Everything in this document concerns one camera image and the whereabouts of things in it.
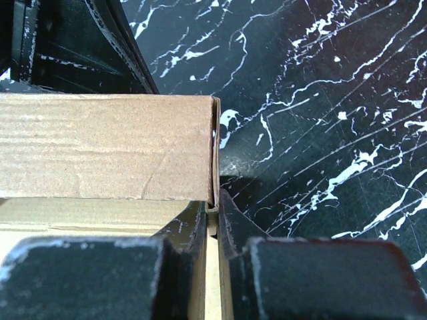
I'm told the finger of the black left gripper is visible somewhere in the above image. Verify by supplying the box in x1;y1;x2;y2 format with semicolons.
9;0;159;94

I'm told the brown cardboard box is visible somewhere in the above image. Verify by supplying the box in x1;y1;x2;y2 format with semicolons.
0;92;223;320

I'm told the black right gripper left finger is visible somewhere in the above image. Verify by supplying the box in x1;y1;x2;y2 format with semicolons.
1;201;207;319

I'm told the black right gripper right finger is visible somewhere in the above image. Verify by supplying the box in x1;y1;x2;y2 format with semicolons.
218;190;426;319

